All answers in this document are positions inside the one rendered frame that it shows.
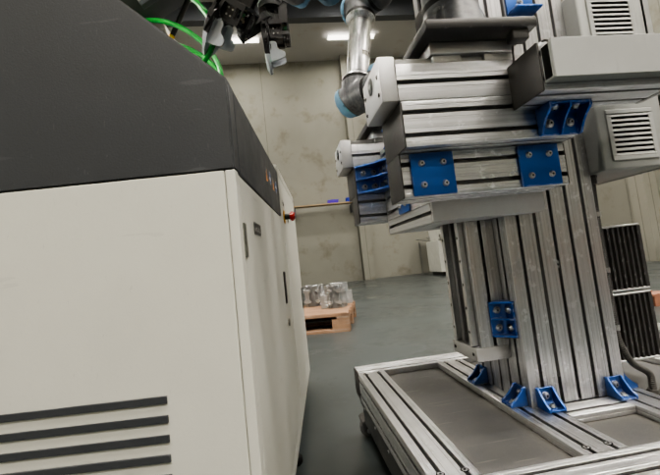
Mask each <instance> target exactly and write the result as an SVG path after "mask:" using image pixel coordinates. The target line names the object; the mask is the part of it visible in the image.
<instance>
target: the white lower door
mask: <svg viewBox="0 0 660 475"><path fill-rule="evenodd" d="M239 186H240V197H241V208H242V219H243V230H244V241H245V252H246V263H247V284H248V295H249V307H250V318H251V328H252V339H253V351H254V362H255V373H256V383H257V395H258V406H259V417H260V428H261V440H262V450H263V461H264V472H265V475H293V470H294V463H295V457H296V450H297V444H298V437H299V430H300V425H301V419H300V408H299V398H298V388H297V378H296V367H295V358H294V348H293V338H292V327H291V317H290V307H289V298H288V287H287V277H286V267H285V257H284V246H283V237H282V227H281V218H280V216H279V215H278V214H277V213H276V212H275V211H274V210H273V209H272V208H271V207H270V206H269V205H267V204H266V203H265V202H264V201H263V200H262V199H261V198H260V197H259V196H258V195H257V194H256V193H255V192H254V191H253V190H252V189H251V188H250V187H249V186H248V185H247V184H246V183H245V182H244V181H243V180H242V179H241V178H240V177H239Z"/></svg>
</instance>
